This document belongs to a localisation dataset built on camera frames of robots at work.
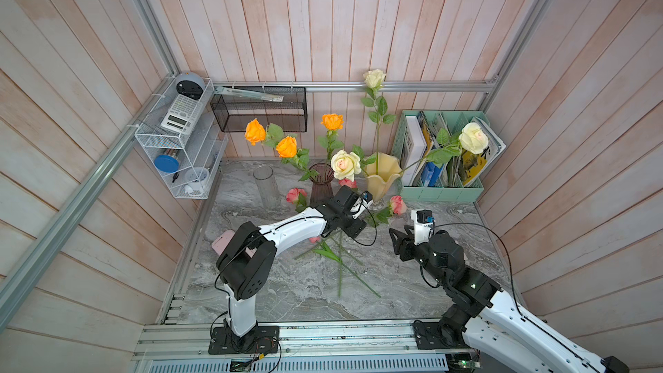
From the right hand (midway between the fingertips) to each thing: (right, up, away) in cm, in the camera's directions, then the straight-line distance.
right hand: (396, 226), depth 76 cm
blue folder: (+18, +16, +19) cm, 31 cm away
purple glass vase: (-23, +11, +14) cm, 29 cm away
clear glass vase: (-43, +12, +16) cm, 47 cm away
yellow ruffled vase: (-1, +17, +18) cm, 25 cm away
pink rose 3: (-32, +7, +25) cm, 42 cm away
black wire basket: (-57, +42, +31) cm, 78 cm away
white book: (+10, +26, +13) cm, 31 cm away
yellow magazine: (+37, +20, +25) cm, 49 cm away
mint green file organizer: (+12, +21, -3) cm, 25 cm away
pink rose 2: (-10, +13, +29) cm, 33 cm away
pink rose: (+7, +4, +22) cm, 23 cm away
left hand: (-11, -1, +13) cm, 17 cm away
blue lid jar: (-69, +20, 0) cm, 72 cm away
